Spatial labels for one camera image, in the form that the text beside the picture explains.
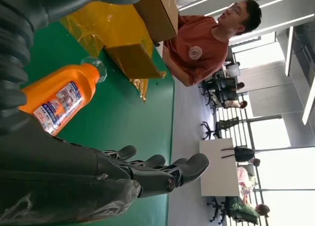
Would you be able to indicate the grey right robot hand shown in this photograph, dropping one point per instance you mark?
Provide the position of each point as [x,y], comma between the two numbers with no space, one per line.
[54,179]

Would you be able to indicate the green mat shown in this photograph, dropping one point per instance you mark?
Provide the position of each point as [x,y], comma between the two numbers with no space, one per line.
[117,120]

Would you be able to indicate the yellow film-wrapped box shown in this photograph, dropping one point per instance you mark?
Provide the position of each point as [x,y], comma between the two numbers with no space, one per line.
[111,25]

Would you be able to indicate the brown cardboard box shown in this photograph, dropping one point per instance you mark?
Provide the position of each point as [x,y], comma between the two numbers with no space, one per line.
[157,15]

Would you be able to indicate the white table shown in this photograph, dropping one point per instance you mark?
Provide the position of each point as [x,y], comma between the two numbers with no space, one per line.
[218,169]

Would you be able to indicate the black office chair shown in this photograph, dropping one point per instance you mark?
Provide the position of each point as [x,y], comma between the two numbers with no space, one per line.
[226,124]
[218,85]
[218,209]
[221,99]

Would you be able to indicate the seated person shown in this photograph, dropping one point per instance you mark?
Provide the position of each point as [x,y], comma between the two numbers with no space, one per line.
[233,104]
[245,180]
[243,154]
[243,211]

